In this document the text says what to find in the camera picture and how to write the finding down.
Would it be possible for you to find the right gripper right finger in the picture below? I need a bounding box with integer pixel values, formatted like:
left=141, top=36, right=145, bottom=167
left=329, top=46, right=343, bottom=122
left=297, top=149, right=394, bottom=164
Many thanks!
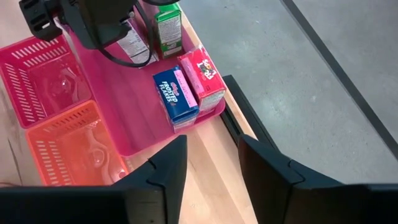
left=238, top=134, right=343, bottom=224

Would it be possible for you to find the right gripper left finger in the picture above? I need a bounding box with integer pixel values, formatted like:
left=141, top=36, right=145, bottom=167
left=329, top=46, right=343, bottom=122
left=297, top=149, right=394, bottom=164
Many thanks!
left=113, top=134, right=188, bottom=224

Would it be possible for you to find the green cereal box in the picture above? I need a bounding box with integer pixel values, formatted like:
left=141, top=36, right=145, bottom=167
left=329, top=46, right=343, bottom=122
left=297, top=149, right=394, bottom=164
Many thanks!
left=154, top=2, right=183, bottom=59

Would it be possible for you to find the blue Frosted Flakes box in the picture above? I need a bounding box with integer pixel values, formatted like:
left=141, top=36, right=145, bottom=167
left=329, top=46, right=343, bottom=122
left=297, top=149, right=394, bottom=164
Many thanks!
left=152, top=65, right=200, bottom=134

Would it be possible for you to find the red Froot Loops box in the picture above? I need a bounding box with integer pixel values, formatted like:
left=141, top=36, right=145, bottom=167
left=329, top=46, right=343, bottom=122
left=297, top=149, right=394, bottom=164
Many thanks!
left=177, top=45, right=227, bottom=116

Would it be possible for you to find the pink plastic tray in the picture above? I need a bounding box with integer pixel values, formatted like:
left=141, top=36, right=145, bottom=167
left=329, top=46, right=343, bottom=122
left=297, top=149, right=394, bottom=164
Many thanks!
left=52, top=0, right=227, bottom=157

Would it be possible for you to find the red slotted plastic basket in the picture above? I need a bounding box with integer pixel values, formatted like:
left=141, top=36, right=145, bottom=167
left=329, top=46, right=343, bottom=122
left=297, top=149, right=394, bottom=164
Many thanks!
left=0, top=34, right=93, bottom=129

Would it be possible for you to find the orange slotted plastic basket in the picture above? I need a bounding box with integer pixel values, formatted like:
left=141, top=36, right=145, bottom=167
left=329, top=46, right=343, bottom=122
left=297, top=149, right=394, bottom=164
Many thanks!
left=25, top=100, right=130, bottom=187

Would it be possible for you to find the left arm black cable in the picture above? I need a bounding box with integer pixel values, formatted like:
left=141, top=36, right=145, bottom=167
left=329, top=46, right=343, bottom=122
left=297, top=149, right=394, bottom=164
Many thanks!
left=98, top=0, right=155, bottom=68

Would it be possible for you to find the black aluminium table frame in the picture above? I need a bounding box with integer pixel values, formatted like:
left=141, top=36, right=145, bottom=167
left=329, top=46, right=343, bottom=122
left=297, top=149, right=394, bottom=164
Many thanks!
left=220, top=74, right=280, bottom=150

